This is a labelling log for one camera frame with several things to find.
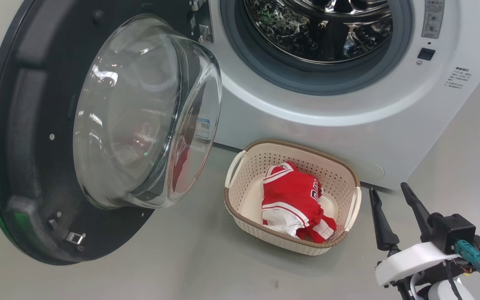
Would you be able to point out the cream perforated laundry basket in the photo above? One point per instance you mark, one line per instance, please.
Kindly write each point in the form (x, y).
(248, 196)

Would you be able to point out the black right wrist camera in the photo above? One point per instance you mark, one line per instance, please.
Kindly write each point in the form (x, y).
(452, 231)

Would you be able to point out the red and white jersey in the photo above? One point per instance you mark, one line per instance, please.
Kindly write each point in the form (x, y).
(290, 187)

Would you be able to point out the grey control panel label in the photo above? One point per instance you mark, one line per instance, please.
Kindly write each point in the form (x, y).
(433, 18)

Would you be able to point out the steel washer drum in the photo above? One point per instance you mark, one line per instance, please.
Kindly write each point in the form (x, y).
(306, 29)

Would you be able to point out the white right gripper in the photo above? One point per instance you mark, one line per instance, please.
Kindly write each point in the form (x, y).
(406, 260)

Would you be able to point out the grey rubber door gasket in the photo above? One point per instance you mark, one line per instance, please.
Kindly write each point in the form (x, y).
(327, 81)

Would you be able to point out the blue energy label sticker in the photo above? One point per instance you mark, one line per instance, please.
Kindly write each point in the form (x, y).
(203, 128)

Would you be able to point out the white front-load washing machine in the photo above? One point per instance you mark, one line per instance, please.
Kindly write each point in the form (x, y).
(390, 137)

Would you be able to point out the black door lock slot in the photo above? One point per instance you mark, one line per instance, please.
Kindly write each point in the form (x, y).
(426, 54)

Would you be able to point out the black round glass washer door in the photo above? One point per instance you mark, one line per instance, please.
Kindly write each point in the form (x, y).
(27, 166)

